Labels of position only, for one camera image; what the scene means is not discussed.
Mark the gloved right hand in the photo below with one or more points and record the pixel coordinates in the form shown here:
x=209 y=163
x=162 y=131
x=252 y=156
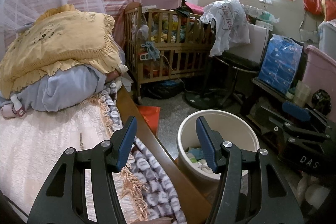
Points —
x=309 y=190

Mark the yellow knitted blanket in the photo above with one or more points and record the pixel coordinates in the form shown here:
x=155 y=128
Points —
x=60 y=39

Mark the red paper bag on floor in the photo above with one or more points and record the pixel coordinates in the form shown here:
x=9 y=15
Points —
x=151 y=116

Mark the grey white patterned blanket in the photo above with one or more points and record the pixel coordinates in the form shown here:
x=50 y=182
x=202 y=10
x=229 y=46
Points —
x=145 y=191

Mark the pink plastic tub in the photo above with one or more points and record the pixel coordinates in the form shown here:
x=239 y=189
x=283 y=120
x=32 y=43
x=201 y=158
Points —
x=320 y=74

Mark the light blue quilt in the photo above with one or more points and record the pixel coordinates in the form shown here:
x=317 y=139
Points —
x=62 y=90

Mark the white printed plastic bag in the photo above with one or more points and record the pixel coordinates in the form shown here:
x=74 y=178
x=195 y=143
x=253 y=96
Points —
x=229 y=20

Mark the white power strip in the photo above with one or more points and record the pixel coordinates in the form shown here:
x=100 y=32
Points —
x=145 y=56

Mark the white round trash bin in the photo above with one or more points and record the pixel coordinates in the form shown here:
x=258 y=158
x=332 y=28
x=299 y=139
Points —
x=234 y=131

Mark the blue plastic package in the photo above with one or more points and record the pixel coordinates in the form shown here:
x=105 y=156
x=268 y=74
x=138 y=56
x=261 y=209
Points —
x=280 y=63

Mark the brown wooden bed frame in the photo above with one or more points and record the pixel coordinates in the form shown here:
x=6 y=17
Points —
x=194 y=205

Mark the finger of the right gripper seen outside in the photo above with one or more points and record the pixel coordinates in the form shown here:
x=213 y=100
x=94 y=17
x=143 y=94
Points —
x=295 y=111

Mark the pink rolled cloth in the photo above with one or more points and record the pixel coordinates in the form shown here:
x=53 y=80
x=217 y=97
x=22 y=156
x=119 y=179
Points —
x=8 y=111

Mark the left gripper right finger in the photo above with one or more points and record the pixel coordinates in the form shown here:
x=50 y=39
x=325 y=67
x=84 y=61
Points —
x=210 y=141

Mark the wooden baby crib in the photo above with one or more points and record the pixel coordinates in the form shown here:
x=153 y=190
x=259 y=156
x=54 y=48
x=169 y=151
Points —
x=176 y=39

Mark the pink white baby bottle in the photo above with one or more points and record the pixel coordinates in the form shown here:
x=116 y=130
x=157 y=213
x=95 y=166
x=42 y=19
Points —
x=18 y=108

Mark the red hanging bag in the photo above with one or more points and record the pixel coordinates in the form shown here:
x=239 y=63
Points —
x=313 y=6

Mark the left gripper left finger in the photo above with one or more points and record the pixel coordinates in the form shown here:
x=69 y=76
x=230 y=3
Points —
x=122 y=141

